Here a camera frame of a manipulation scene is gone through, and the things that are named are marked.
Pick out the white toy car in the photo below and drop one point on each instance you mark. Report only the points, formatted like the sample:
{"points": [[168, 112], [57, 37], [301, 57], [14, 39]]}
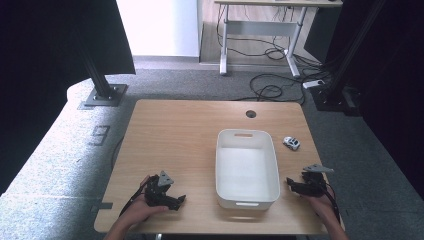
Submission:
{"points": [[291, 143]]}

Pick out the black metal stand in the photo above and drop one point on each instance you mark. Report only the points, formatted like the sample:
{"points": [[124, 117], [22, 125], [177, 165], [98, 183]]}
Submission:
{"points": [[101, 86], [336, 90]]}

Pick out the person's left hand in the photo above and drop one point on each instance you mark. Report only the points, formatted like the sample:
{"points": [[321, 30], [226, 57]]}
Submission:
{"points": [[141, 211]]}

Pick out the white power strip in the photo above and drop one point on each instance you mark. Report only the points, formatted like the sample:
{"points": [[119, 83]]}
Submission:
{"points": [[313, 84]]}

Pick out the round black table grommet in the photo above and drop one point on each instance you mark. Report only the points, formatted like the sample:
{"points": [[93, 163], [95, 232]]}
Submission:
{"points": [[251, 114]]}

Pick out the black curtain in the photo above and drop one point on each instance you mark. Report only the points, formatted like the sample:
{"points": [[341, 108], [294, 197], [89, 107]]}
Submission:
{"points": [[40, 66], [393, 83]]}

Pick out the white plastic basin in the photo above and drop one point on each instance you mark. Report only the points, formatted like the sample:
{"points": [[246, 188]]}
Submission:
{"points": [[246, 170]]}

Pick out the person's right hand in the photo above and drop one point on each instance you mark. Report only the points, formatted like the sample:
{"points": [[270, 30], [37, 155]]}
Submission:
{"points": [[321, 205]]}

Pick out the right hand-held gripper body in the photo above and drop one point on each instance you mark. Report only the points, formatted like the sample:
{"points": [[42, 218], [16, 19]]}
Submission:
{"points": [[315, 185]]}

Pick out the white-legged wooden desk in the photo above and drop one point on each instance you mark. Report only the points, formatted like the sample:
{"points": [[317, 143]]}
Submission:
{"points": [[263, 28]]}

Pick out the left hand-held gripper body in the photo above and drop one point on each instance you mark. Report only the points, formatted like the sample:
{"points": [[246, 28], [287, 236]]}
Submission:
{"points": [[156, 195]]}

